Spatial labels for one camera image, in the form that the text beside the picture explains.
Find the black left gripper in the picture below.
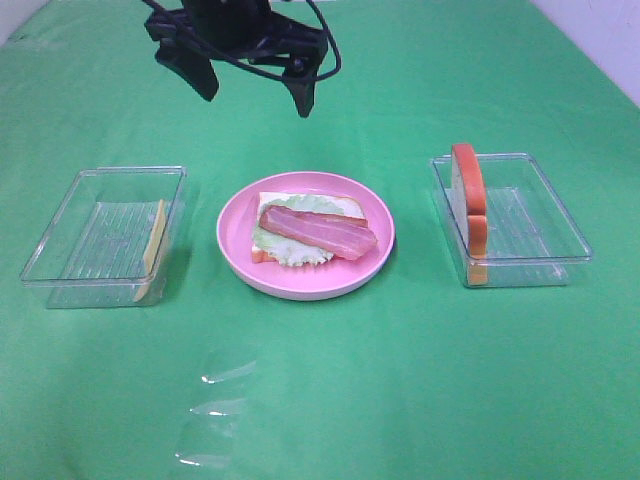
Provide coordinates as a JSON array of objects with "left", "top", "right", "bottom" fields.
[{"left": 145, "top": 1, "right": 329, "bottom": 118}]

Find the clear plastic container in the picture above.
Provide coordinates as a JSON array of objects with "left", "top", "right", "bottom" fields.
[
  {"left": 430, "top": 152, "right": 592, "bottom": 288},
  {"left": 20, "top": 166, "right": 187, "bottom": 309}
]

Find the green tablecloth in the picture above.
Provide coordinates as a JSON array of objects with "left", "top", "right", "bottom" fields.
[{"left": 1, "top": 1, "right": 639, "bottom": 479}]

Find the clear tape patch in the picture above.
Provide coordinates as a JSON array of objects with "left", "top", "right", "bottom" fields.
[{"left": 171, "top": 342, "right": 258, "bottom": 479}]

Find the pink round plate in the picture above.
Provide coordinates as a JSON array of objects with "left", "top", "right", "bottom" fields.
[{"left": 216, "top": 171, "right": 395, "bottom": 301}]

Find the yellow cheese slice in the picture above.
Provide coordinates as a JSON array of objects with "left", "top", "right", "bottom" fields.
[{"left": 134, "top": 199, "right": 167, "bottom": 302}]

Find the bacon strip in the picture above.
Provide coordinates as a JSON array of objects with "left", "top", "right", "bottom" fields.
[
  {"left": 258, "top": 205, "right": 377, "bottom": 261},
  {"left": 258, "top": 205, "right": 371, "bottom": 236}
]

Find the clear left plastic container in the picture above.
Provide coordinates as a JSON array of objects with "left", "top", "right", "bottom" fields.
[{"left": 20, "top": 166, "right": 187, "bottom": 309}]

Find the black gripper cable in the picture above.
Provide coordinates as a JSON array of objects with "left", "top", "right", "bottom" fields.
[{"left": 142, "top": 0, "right": 344, "bottom": 84}]

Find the green lettuce leaf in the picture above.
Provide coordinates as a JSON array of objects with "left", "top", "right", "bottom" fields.
[{"left": 252, "top": 193, "right": 355, "bottom": 268}]

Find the clear right plastic container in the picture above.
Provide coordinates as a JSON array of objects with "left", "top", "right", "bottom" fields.
[{"left": 430, "top": 152, "right": 592, "bottom": 288}]

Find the white bread slice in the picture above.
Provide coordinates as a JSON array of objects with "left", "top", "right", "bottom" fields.
[{"left": 250, "top": 190, "right": 370, "bottom": 265}]

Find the upright bread slice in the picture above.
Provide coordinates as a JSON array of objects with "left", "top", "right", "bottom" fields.
[{"left": 451, "top": 143, "right": 489, "bottom": 286}]

